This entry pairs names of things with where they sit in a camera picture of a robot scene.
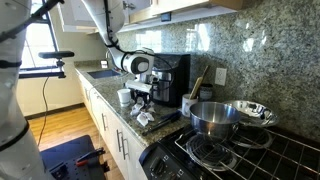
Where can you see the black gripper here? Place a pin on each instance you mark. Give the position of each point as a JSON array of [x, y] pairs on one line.
[[144, 96]]

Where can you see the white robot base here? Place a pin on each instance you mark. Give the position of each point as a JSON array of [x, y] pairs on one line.
[[20, 157]]

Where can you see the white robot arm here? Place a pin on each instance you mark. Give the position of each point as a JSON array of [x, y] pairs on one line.
[[109, 17]]

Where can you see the white cup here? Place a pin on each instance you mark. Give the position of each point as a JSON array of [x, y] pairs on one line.
[[124, 97]]

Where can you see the black tongs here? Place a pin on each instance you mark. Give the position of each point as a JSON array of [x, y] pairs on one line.
[[169, 119]]

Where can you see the black air fryer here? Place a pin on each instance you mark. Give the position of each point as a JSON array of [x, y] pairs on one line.
[[172, 74]]

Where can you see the white utensil mug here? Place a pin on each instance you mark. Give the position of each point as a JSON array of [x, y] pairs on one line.
[[187, 102]]

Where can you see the white lower cabinets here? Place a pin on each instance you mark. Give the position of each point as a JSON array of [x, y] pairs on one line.
[[122, 144]]

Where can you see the wooden spatula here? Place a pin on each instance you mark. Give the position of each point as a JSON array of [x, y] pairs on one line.
[[198, 83]]

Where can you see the kitchen sink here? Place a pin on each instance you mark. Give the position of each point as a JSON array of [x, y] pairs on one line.
[[103, 74]]

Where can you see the dark glass jar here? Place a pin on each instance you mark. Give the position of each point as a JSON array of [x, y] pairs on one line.
[[205, 91]]

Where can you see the steel pot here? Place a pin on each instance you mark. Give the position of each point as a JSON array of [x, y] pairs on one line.
[[214, 119]]

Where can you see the upper cabinets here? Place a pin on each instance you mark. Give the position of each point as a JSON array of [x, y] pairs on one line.
[[146, 13]]

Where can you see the steel mixing bowl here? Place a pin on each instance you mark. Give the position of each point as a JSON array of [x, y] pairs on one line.
[[254, 114]]

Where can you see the black stove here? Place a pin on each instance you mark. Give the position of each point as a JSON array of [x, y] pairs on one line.
[[250, 154]]

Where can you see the window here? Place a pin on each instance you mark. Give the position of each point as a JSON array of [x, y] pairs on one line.
[[39, 38]]

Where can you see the white wall outlet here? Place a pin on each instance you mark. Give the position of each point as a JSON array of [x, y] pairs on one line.
[[220, 77]]

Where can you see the red handled clamp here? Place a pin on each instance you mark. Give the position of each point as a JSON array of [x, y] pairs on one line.
[[84, 158]]

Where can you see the black camera on stand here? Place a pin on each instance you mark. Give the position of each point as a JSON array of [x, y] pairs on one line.
[[55, 70]]

